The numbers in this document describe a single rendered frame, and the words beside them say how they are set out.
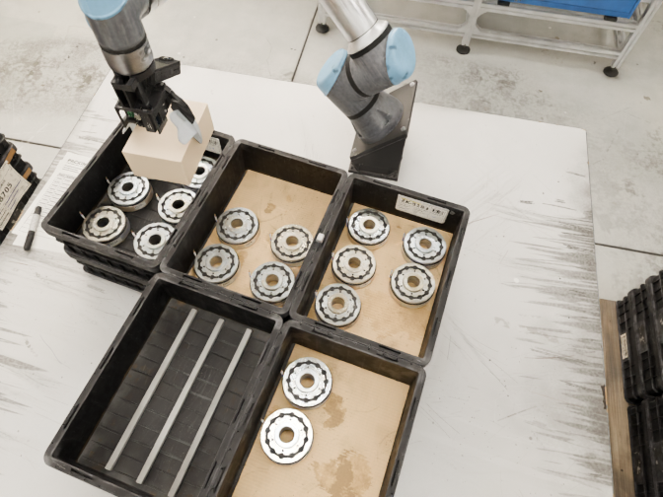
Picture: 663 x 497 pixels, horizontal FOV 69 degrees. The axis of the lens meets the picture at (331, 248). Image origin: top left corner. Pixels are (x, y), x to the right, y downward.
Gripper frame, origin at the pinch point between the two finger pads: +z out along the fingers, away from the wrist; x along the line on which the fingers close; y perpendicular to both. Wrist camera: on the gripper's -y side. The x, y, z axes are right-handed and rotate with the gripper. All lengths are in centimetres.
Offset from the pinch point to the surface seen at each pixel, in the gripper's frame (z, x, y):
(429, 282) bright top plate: 24, 60, 10
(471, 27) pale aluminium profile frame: 95, 77, -183
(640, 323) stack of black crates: 80, 142, -18
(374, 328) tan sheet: 26, 49, 23
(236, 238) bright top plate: 23.8, 13.1, 8.3
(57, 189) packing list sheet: 40, -47, -5
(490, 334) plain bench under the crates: 39, 79, 14
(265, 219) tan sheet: 26.7, 17.9, 0.0
